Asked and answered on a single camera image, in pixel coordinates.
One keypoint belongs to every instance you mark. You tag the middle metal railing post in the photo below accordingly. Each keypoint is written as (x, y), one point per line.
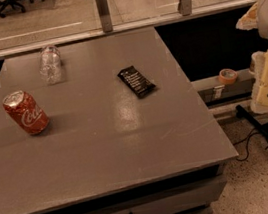
(104, 14)

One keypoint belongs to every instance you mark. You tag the orange tape roll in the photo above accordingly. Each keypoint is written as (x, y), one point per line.
(227, 76)

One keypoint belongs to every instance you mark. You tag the red coke can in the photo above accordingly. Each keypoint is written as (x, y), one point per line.
(23, 109)

